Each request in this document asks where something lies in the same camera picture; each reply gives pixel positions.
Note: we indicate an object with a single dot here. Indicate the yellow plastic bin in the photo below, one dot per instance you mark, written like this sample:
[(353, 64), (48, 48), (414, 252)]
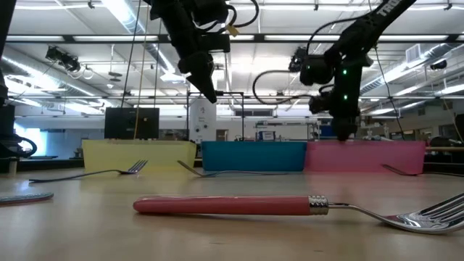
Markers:
[(145, 154)]

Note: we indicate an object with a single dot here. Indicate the white cabinet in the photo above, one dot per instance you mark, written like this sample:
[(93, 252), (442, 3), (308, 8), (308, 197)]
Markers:
[(203, 119)]

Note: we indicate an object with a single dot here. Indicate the blue box with white label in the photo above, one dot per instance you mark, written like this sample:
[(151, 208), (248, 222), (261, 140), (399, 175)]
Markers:
[(266, 136)]

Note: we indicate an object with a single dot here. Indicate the black ceiling dome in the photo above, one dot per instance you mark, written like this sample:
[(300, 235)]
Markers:
[(438, 65)]

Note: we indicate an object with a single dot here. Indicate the pink plastic bin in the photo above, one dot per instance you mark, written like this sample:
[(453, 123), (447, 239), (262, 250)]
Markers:
[(362, 157)]

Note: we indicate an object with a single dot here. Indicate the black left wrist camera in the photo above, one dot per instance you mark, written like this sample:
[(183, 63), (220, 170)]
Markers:
[(217, 43)]

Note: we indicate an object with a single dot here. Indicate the blue storage crate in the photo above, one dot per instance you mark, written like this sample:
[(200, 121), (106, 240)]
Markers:
[(326, 131)]

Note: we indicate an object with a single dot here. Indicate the black ceiling mounted device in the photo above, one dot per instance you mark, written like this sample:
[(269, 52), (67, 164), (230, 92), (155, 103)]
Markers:
[(63, 58)]

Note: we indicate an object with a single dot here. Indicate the white ceiling vent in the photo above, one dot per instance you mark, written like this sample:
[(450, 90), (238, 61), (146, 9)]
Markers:
[(413, 53)]

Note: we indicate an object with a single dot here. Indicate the black ceiling light rail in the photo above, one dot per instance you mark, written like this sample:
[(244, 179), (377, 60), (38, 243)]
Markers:
[(453, 37)]

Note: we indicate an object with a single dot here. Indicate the dark box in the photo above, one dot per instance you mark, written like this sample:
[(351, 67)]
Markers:
[(7, 119)]

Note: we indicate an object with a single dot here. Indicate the small white post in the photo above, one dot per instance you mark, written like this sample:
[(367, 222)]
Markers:
[(13, 166)]

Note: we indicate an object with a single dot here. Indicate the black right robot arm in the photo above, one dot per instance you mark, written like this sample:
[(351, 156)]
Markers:
[(362, 29)]

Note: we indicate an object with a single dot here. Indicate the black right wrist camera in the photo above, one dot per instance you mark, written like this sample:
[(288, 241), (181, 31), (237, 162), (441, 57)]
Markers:
[(298, 59)]

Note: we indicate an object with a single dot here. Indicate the black monitor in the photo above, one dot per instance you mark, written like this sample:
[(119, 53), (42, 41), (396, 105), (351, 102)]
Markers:
[(123, 123)]

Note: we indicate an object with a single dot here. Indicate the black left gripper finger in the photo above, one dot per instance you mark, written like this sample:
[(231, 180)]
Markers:
[(201, 69)]

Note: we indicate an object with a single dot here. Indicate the blue plastic bin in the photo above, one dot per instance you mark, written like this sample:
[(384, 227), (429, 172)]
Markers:
[(253, 156)]

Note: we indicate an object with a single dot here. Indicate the black metal frame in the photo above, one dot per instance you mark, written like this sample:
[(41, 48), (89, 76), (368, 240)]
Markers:
[(221, 93)]

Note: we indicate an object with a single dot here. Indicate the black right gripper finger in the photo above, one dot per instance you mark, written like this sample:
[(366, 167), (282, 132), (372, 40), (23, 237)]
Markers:
[(346, 133)]

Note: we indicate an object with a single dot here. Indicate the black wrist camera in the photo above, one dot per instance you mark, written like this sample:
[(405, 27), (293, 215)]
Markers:
[(217, 43), (298, 59)]

